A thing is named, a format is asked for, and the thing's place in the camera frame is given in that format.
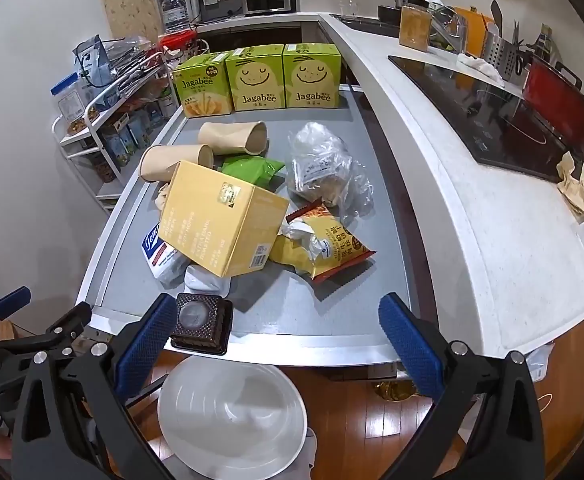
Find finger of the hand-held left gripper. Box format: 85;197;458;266
0;286;32;341
0;303;93;361

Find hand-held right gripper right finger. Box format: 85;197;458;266
378;292;547;480

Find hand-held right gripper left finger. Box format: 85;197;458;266
11;292;180;480

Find dark brown cake container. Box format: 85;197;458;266
170;292;234;356

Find blue white tissue packet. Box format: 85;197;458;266
139;220;187;283

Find white plastic tray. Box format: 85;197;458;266
184;262;231;295

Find white bowl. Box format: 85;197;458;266
157;355;309;478

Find orange yellow snack packet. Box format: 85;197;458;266
269;200;377;281

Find yellow cardboard box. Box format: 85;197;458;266
158;161;290;278

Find brown paper cup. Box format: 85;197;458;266
138;144;215;182
198;121;269;156

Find clear plastic bag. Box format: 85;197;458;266
285;121;375;218

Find green snack packet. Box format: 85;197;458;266
220;155;286;192

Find yellow oil bottle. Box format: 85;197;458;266
372;380;417;403

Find white storage trolley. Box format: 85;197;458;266
52;50;207;211

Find plastic jar blue lid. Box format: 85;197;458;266
50;72;94;136

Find crumpled beige napkin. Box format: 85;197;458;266
556;151;584;218

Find black induction cooktop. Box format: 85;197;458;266
388;55;584;183

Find blue patterned bag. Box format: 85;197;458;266
73;35;120;102

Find green snack box fries picture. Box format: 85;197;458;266
172;51;233;118

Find transparent zip pouch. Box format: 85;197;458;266
106;35;165;86

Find green snack box smiling face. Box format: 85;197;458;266
282;42;343;109
225;46;287;112

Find white cloth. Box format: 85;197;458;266
459;52;505;86

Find red cooking pot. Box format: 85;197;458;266
522;55;584;143

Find red lidded container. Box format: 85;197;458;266
158;31;199;57

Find steel utensil holder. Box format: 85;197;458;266
484;30;525;81

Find orange cutting board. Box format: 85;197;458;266
454;6;502;58

